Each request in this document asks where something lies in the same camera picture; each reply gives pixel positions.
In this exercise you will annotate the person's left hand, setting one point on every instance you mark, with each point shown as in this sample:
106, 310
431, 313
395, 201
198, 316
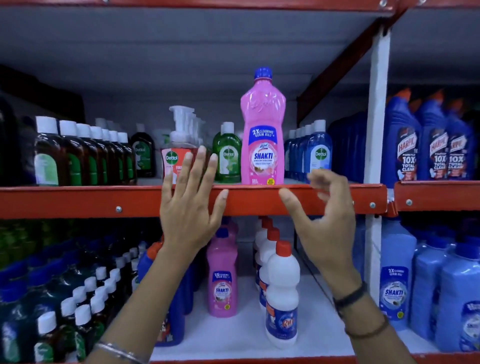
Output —
185, 221

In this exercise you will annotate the person's right hand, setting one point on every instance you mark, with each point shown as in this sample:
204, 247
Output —
332, 236

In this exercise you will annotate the person's right thumb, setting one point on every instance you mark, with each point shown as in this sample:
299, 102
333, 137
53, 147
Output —
294, 210

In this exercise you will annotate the person's left thumb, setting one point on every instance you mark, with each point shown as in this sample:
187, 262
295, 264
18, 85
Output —
219, 212

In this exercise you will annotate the person's left little finger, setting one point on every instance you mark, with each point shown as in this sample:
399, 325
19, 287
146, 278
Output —
167, 189

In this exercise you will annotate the person's left middle finger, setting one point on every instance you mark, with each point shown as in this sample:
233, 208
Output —
197, 170

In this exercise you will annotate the person's left forearm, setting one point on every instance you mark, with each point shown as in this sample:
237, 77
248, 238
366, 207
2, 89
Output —
150, 300

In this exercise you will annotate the person's right forearm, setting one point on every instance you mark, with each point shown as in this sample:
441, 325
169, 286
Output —
378, 348

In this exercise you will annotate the pink cleaner bottle blue cap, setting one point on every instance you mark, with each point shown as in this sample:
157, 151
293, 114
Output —
231, 228
263, 123
222, 277

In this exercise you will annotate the green bottle white cap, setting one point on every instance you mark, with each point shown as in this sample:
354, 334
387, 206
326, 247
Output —
216, 139
228, 157

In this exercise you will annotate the row of pump soap bottles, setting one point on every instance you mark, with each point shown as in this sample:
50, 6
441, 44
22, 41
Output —
180, 138

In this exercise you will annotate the white bottle red cap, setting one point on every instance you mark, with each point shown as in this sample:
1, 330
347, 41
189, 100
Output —
282, 296
260, 240
268, 255

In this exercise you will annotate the small dark bottle green label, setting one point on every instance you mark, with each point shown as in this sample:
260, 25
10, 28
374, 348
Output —
142, 150

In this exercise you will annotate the row of blue white-capped bottles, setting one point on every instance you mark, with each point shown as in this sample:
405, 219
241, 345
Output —
318, 150

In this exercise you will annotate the light blue cleaner bottle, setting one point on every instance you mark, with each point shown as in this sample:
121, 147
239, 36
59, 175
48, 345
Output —
395, 262
359, 247
459, 300
427, 292

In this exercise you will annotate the row of dark blue bottles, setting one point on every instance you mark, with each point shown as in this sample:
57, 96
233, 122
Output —
348, 150

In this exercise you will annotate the dark blue bottle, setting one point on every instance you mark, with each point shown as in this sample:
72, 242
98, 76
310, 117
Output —
188, 288

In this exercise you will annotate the long red shelf beam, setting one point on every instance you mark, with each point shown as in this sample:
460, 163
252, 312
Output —
75, 202

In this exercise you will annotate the black wristband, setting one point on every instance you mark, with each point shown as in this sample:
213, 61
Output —
350, 298

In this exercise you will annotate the blue bottle orange cap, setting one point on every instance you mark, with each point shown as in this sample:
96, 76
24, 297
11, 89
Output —
173, 318

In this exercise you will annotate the row of brown antiseptic bottles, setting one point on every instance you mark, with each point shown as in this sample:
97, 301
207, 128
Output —
48, 150

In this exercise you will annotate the row of blue orange-capped bottles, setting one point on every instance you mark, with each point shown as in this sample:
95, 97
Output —
407, 146

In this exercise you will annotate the short red shelf beam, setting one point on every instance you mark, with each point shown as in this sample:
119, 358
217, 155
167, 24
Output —
438, 197

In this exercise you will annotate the red slanted rack brace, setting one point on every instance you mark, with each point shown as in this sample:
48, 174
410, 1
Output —
337, 71

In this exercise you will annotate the group of dark white-capped bottles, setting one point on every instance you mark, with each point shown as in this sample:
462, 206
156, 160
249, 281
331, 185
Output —
82, 318

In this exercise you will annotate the group of green bottles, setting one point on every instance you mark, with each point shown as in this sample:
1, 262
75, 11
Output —
15, 243

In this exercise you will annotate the red rack beam with bolts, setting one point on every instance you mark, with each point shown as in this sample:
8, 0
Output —
187, 3

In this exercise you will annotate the silver bangle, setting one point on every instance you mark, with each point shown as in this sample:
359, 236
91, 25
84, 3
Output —
120, 351

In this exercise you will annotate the group of blue-capped bottles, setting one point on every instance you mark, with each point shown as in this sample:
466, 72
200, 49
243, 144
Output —
22, 300

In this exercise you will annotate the white upright rack post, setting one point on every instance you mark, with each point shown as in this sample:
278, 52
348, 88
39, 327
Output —
377, 112

